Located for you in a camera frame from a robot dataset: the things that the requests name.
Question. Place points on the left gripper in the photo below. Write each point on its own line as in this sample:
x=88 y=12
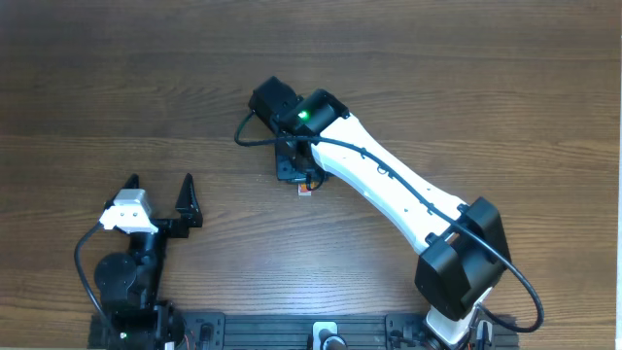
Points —
x=172 y=229

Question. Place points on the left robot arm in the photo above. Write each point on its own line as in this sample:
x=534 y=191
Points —
x=116 y=279

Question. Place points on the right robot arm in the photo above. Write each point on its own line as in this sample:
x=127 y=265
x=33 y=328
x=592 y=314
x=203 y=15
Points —
x=389 y=189

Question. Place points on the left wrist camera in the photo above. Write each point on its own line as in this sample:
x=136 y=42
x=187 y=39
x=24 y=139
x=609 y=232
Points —
x=127 y=211

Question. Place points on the mounting rail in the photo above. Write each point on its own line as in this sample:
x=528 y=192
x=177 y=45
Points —
x=272 y=333

